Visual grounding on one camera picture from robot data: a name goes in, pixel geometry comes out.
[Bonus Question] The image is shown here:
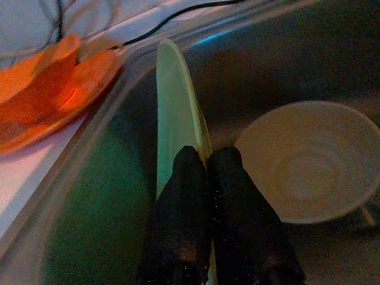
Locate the orange plate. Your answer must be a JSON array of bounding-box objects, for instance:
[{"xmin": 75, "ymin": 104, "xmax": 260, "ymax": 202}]
[{"xmin": 0, "ymin": 49, "xmax": 126, "ymax": 154}]

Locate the white bowl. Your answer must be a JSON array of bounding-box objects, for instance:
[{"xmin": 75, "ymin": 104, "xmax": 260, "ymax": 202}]
[{"xmin": 234, "ymin": 100, "xmax": 380, "ymax": 225}]

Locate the green plate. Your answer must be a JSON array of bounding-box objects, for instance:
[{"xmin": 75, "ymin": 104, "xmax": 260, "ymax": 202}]
[{"xmin": 156, "ymin": 38, "xmax": 219, "ymax": 285}]

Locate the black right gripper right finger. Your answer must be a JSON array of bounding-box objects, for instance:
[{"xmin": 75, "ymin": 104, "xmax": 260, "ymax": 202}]
[{"xmin": 207, "ymin": 145, "xmax": 306, "ymax": 285}]

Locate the black cable behind sink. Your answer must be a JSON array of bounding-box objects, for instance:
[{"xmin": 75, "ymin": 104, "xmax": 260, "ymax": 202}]
[{"xmin": 123, "ymin": 0, "xmax": 247, "ymax": 47}]

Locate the stainless steel sink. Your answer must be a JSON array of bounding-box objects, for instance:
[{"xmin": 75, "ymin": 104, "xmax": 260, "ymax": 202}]
[{"xmin": 0, "ymin": 0, "xmax": 380, "ymax": 285}]

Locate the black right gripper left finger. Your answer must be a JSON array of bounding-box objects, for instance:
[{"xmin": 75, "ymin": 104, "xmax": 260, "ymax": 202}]
[{"xmin": 138, "ymin": 145, "xmax": 211, "ymax": 285}]

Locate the orange bowl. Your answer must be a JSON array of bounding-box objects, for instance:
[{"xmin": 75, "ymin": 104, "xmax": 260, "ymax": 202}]
[{"xmin": 0, "ymin": 33, "xmax": 84, "ymax": 125}]

